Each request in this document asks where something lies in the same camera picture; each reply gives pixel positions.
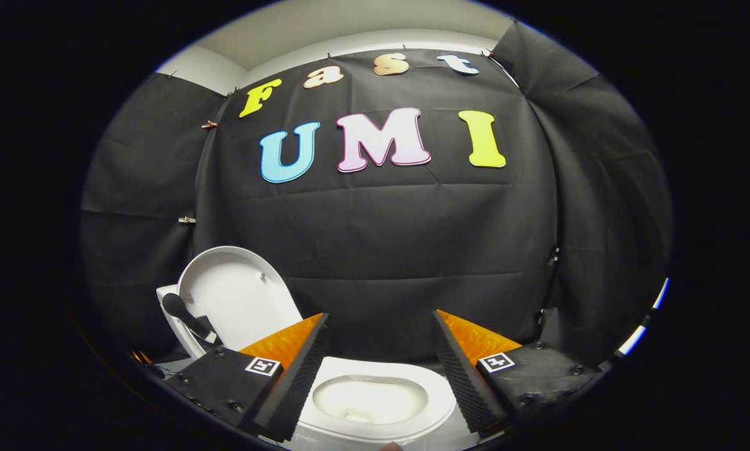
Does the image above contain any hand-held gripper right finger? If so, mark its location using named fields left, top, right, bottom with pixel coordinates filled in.
left=433, top=309, right=602, bottom=437

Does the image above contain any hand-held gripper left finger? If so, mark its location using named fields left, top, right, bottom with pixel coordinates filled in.
left=173, top=313, right=331, bottom=442

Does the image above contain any white toilet lid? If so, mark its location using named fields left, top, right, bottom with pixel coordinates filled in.
left=176, top=246, right=305, bottom=353

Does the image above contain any white toilet seat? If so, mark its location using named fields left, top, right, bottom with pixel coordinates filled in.
left=296, top=356, right=458, bottom=442

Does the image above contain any white ceramic toilet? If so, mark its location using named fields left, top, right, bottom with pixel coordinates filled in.
left=155, top=285, right=469, bottom=451

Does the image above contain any orange black clamp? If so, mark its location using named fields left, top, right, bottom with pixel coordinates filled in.
left=130, top=350, right=162, bottom=376

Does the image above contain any black backdrop cloth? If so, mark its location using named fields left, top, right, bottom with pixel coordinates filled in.
left=79, top=22, right=674, bottom=367

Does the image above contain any black white striped fixture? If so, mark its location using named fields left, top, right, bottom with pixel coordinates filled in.
left=616, top=277, right=671, bottom=359

